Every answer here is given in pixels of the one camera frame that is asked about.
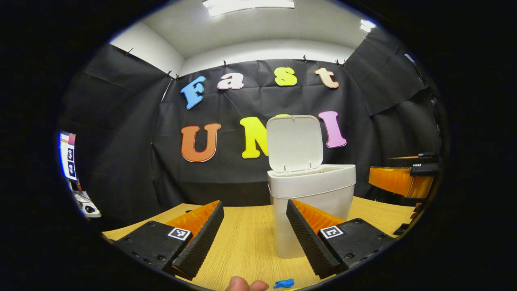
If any black backdrop cloth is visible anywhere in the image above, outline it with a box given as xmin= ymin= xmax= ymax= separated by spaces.
xmin=59 ymin=26 xmax=445 ymax=231

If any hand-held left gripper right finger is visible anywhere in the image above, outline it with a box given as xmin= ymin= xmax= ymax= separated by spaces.
xmin=286 ymin=198 xmax=394 ymax=279

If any wooden desktop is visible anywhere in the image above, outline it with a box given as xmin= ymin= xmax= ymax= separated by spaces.
xmin=102 ymin=197 xmax=416 ymax=291

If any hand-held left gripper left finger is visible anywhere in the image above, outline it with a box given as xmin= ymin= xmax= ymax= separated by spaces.
xmin=114 ymin=200 xmax=225 ymax=280

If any white wall poster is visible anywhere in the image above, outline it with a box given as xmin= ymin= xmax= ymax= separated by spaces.
xmin=59 ymin=131 xmax=77 ymax=181

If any long ceiling light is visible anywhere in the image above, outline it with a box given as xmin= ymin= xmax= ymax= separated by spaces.
xmin=202 ymin=0 xmax=295 ymax=17

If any white plastic device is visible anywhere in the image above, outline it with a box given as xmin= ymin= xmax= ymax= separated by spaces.
xmin=69 ymin=181 xmax=101 ymax=218

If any white desktop garbage bin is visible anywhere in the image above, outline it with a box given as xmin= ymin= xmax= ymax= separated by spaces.
xmin=266 ymin=115 xmax=357 ymax=259

